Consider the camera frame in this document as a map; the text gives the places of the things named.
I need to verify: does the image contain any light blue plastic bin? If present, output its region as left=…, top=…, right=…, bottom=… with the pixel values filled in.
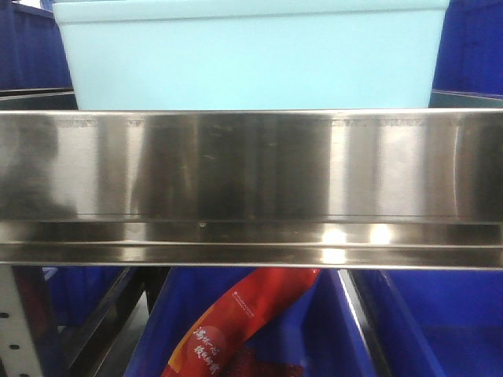
left=53, top=1, right=448, bottom=111

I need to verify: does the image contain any blue crate below middle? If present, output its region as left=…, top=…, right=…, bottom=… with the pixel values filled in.
left=125, top=267, right=376, bottom=376

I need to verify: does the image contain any blue crate below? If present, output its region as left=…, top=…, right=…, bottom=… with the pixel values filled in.
left=125, top=267, right=376, bottom=376
left=42, top=266, right=123, bottom=327
left=352, top=270, right=502, bottom=376

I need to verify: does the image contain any red snack bag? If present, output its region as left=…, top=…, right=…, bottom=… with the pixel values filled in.
left=161, top=267, right=321, bottom=376

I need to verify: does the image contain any blue crate below left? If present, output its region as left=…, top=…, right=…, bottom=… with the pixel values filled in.
left=42, top=266, right=123, bottom=327

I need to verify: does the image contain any blue crate below right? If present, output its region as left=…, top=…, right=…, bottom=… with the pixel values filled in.
left=352, top=270, right=502, bottom=376

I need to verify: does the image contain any dark blue crate upper left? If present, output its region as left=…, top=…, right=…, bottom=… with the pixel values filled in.
left=1, top=1, right=72, bottom=90

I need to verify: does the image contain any dark blue crate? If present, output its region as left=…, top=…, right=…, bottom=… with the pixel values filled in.
left=1, top=1, right=72, bottom=90
left=433, top=1, right=502, bottom=96

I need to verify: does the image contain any dark blue crate upper right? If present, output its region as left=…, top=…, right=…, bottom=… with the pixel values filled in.
left=433, top=1, right=502, bottom=96

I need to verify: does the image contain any perforated rack upright post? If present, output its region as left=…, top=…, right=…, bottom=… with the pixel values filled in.
left=1, top=265, right=68, bottom=376

